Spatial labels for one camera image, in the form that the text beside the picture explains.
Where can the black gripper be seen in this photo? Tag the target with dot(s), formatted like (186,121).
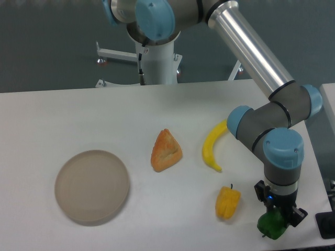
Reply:
(273,195)

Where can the green bell pepper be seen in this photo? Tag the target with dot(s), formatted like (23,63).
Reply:
(272,224)

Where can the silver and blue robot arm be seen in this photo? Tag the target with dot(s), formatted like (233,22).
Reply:
(267,131)

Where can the yellow bell pepper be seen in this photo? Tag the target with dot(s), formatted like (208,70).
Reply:
(227,202)

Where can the black device at right edge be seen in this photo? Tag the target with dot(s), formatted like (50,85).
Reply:
(325,220)

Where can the yellow banana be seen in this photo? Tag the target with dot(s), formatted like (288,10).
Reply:
(208,146)

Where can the orange pastry triangle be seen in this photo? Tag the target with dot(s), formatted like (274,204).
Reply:
(166,151)

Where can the beige round plate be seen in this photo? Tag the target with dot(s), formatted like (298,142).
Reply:
(92,187)

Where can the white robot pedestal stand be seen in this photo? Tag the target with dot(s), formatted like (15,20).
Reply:
(194,55)

